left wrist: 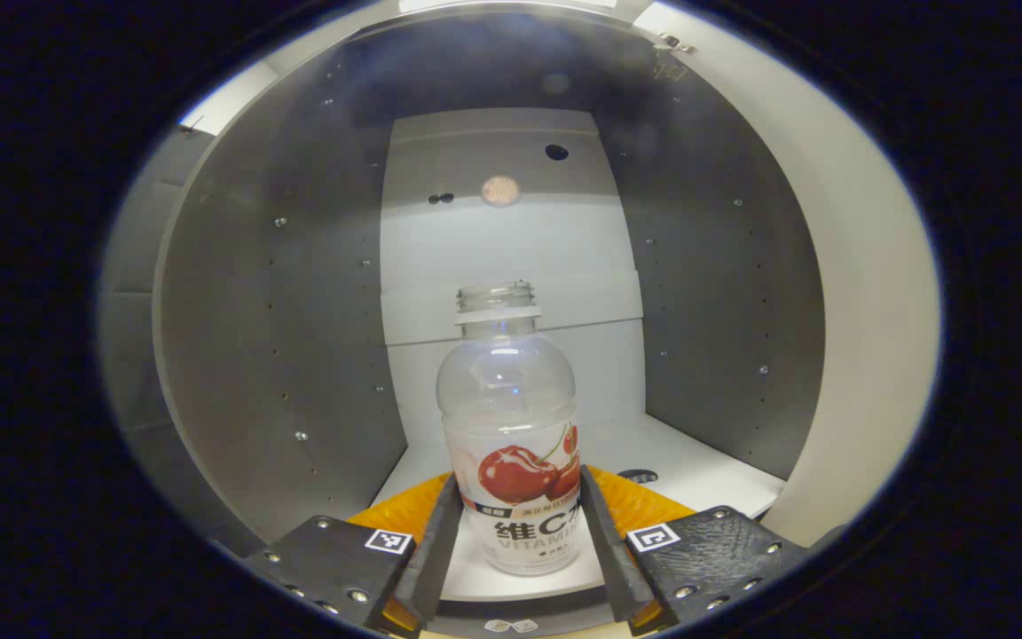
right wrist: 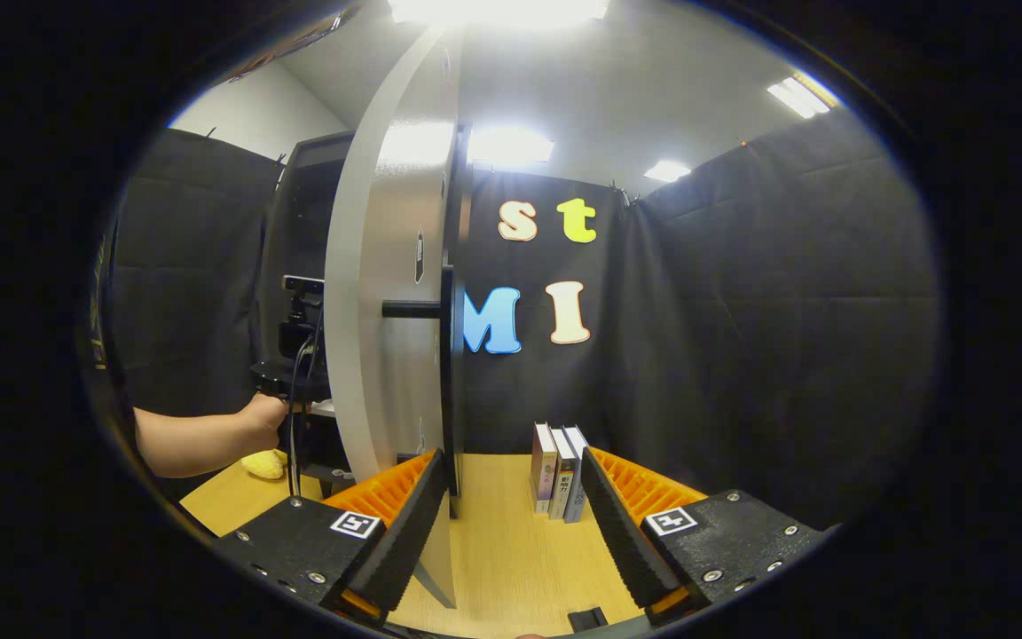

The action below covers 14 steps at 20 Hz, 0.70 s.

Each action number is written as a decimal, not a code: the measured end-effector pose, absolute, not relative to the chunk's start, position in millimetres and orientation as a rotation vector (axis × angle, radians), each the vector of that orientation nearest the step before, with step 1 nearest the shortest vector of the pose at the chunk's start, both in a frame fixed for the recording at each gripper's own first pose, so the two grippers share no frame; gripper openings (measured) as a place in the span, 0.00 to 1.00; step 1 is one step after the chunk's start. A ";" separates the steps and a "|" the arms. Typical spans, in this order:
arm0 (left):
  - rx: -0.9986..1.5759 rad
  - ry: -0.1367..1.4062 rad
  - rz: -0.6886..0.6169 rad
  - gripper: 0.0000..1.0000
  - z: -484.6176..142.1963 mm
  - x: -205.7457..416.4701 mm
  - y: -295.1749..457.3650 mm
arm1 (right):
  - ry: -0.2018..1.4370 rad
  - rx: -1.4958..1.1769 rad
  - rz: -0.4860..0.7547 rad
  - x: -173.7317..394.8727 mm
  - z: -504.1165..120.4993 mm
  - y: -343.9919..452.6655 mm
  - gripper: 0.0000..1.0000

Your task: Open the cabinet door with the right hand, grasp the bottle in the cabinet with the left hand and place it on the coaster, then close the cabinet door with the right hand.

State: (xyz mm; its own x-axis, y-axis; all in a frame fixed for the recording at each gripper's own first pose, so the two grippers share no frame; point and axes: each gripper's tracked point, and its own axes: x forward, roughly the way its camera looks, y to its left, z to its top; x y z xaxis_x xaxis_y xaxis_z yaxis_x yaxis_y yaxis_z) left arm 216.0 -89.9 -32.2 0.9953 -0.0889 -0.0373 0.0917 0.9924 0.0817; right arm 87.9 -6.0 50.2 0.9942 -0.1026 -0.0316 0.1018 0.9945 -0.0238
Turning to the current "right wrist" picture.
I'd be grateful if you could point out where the pale yellow soft toy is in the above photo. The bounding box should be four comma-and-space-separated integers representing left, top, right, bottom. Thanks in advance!
240, 448, 288, 480

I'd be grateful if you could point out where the white spine book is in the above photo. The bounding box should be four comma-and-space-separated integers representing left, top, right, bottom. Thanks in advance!
549, 428, 578, 520

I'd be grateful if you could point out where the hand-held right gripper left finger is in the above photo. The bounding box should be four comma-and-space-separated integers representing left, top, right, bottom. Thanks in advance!
212, 448, 451, 629

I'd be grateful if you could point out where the blue grey book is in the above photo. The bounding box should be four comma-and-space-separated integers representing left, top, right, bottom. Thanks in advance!
562, 426, 590, 525

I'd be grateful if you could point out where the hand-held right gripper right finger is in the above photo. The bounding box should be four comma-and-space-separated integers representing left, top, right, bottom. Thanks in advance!
579, 446, 842, 627

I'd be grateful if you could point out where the black door handle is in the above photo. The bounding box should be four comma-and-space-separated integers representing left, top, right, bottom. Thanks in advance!
381, 264, 468, 520

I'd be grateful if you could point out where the black cable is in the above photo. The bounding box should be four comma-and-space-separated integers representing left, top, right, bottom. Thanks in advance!
287, 337, 321, 502

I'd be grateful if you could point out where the light grey cabinet door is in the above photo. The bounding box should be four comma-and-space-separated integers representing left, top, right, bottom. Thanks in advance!
325, 25, 469, 611

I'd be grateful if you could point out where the black backdrop cloth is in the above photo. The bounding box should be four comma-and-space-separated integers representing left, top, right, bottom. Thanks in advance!
107, 111, 942, 533

